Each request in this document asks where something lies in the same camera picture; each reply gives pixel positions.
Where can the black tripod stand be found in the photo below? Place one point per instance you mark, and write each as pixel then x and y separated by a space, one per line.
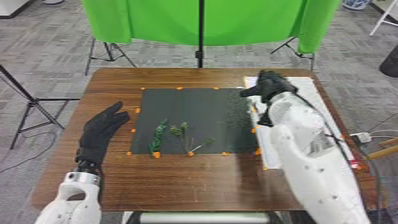
pixel 33 103

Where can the pale grey bar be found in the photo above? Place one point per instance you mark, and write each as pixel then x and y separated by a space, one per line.
pixel 205 218

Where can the white power adapter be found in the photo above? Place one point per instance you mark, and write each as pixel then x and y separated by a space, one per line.
pixel 360 137

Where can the black backdrop stand legs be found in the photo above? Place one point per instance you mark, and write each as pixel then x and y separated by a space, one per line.
pixel 109 53
pixel 296 50

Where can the blue and white vase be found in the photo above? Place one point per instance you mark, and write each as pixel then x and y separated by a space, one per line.
pixel 356 4

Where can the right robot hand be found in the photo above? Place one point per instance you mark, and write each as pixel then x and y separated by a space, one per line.
pixel 272 85

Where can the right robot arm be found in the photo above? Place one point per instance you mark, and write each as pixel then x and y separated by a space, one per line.
pixel 308 160

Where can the black upright pole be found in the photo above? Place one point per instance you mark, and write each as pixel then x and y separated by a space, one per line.
pixel 201 33

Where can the green sprig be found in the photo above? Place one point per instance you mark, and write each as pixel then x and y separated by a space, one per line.
pixel 157 135
pixel 180 130
pixel 203 143

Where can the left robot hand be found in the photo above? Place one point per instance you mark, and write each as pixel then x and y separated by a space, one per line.
pixel 100 130

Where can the dark mat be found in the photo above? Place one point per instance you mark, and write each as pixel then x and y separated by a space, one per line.
pixel 198 116

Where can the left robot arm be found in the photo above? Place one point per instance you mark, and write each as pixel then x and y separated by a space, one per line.
pixel 75 203

